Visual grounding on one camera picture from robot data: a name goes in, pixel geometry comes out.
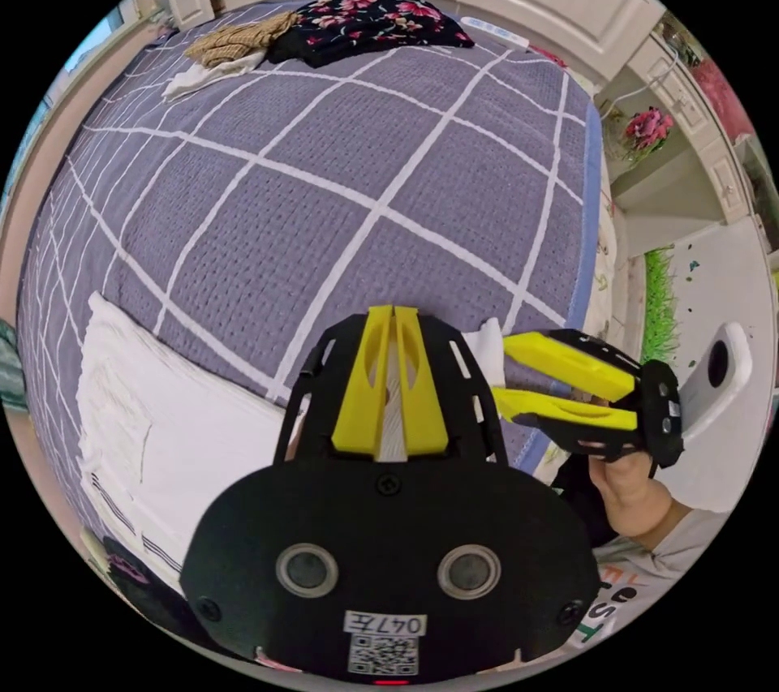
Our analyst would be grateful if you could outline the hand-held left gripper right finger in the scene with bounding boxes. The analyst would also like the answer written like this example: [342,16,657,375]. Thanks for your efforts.
[395,307,452,454]

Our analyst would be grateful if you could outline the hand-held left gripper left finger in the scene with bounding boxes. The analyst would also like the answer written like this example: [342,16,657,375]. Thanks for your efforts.
[331,305,394,454]

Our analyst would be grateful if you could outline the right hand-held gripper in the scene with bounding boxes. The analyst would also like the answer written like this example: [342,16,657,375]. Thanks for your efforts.
[491,329,686,469]

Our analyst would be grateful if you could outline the white short sleeve shirt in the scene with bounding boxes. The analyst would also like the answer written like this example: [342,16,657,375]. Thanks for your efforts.
[75,290,507,583]

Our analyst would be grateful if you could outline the person's right forearm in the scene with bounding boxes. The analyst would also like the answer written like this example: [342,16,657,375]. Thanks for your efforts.
[651,498,733,561]

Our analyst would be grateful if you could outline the person's right hand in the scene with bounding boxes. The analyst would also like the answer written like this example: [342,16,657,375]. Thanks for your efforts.
[588,450,674,539]

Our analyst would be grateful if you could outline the bed with purple checked quilt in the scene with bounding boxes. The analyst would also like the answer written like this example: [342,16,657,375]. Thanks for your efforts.
[15,4,617,583]

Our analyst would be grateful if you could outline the person's body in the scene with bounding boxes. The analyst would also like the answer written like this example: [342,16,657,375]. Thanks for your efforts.
[550,448,733,647]

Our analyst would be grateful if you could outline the white shelf unit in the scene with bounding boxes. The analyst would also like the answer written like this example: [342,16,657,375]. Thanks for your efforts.
[599,32,769,230]

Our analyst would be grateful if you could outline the pink artificial flowers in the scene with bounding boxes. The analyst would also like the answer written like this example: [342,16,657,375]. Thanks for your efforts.
[618,106,675,162]

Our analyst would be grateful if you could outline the white remote control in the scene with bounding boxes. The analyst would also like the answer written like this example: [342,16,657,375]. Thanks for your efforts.
[460,15,532,53]

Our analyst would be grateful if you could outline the pile of clothes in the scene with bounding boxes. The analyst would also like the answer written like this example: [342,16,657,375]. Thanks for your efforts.
[161,0,477,103]

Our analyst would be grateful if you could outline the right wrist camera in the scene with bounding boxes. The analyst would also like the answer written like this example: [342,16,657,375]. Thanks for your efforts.
[678,321,754,442]

